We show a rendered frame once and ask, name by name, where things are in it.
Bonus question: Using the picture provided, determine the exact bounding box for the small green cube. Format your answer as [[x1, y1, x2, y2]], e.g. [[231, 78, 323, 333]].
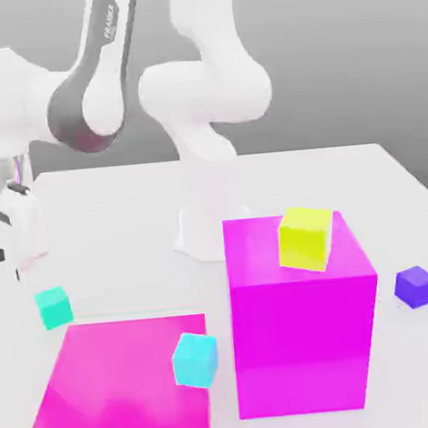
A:
[[33, 284, 76, 332]]

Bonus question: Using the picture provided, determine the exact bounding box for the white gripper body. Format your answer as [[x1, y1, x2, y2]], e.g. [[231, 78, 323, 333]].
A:
[[0, 187, 49, 266]]

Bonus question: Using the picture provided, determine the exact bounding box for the small yellow cube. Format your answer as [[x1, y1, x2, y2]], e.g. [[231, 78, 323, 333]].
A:
[[274, 203, 340, 277]]

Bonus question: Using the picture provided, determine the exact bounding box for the small purple cube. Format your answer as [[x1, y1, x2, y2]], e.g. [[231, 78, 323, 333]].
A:
[[391, 264, 428, 311]]

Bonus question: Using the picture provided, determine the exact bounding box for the large pink box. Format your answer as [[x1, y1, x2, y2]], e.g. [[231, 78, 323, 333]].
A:
[[11, 311, 216, 428]]

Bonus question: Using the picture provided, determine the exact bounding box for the small cyan cube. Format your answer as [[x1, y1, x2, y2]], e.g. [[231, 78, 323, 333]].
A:
[[168, 329, 222, 393]]

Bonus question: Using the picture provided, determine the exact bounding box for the large magenta box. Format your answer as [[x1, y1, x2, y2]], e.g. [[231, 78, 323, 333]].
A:
[[221, 206, 390, 422]]

